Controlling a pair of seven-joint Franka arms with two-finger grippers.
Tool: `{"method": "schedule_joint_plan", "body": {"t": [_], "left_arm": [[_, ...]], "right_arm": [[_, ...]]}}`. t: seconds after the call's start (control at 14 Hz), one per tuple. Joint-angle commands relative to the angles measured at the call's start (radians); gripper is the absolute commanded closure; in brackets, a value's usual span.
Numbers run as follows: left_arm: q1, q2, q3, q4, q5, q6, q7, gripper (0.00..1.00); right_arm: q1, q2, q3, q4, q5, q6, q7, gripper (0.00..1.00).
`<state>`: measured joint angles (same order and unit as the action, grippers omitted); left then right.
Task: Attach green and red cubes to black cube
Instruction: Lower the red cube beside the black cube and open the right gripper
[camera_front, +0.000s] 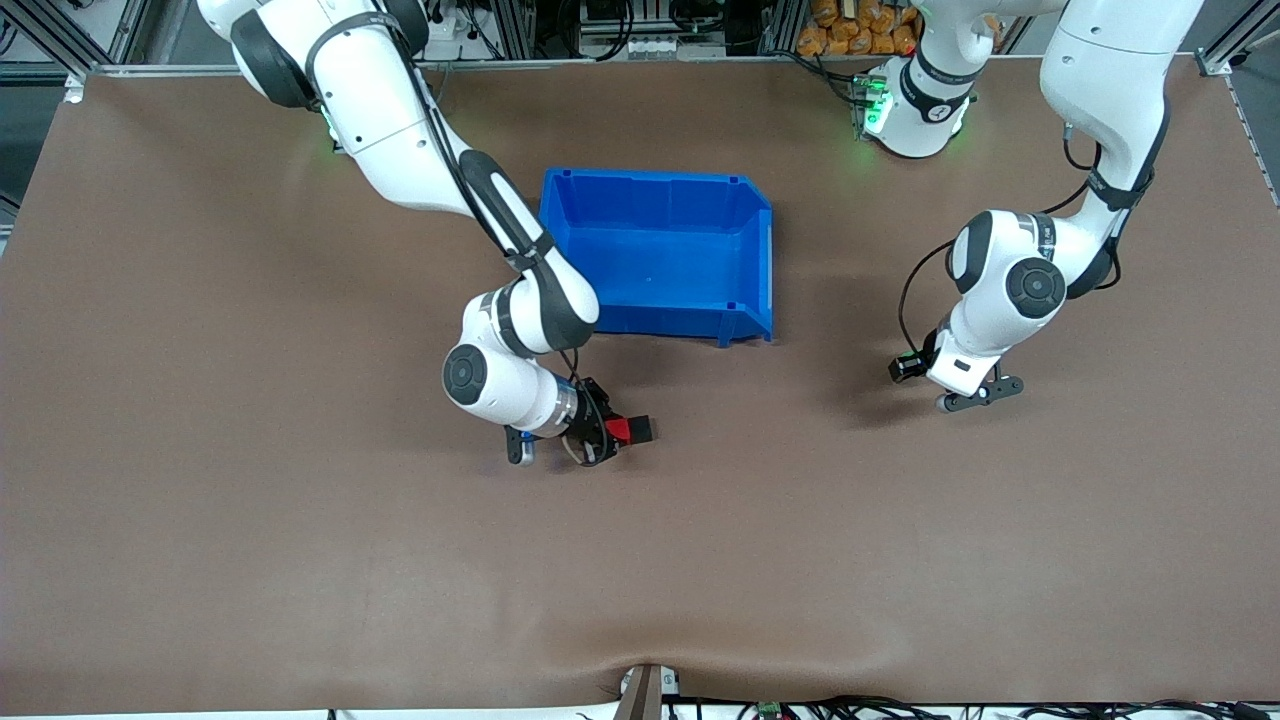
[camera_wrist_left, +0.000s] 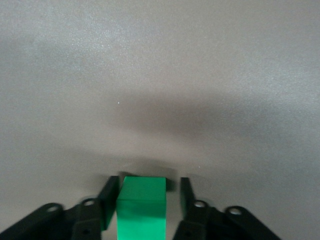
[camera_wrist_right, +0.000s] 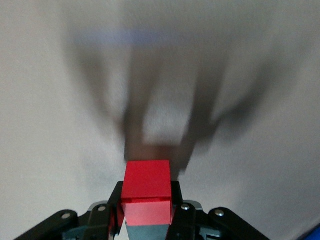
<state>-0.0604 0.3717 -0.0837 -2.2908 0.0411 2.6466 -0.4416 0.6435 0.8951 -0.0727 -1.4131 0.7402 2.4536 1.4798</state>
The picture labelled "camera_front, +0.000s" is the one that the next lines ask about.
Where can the aluminium corner bracket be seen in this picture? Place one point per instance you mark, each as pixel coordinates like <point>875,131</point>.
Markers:
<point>1215,62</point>

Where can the white corner bracket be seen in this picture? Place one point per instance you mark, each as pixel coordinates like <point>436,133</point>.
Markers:
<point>74,90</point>

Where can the aluminium table edge rail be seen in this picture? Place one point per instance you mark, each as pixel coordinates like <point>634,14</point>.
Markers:
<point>650,64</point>

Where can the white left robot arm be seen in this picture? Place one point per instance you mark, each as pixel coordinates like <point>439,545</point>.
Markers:
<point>1100,80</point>

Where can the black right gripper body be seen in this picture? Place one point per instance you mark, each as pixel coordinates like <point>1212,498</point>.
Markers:
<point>594,417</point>

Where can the blue plastic bin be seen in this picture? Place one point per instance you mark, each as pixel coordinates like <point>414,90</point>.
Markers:
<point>660,260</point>

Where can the grey equipment box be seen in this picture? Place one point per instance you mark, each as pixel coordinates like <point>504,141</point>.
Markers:
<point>650,30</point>

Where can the red cube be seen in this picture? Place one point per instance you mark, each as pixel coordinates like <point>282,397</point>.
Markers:
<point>620,431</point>

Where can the brown table mat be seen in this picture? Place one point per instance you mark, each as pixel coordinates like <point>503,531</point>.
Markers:
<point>300,550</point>

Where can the white power strip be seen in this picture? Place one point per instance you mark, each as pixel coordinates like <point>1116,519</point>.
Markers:
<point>465,35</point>

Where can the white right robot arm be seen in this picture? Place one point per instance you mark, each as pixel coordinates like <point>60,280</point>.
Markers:
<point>390,120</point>

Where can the metal table clamp bracket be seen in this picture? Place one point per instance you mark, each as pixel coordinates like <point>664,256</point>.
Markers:
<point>645,692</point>

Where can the orange bagged goods pile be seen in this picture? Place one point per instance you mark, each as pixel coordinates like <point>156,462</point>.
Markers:
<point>860,28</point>

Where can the black cube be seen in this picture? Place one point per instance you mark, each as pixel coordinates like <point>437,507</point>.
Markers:
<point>641,429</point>

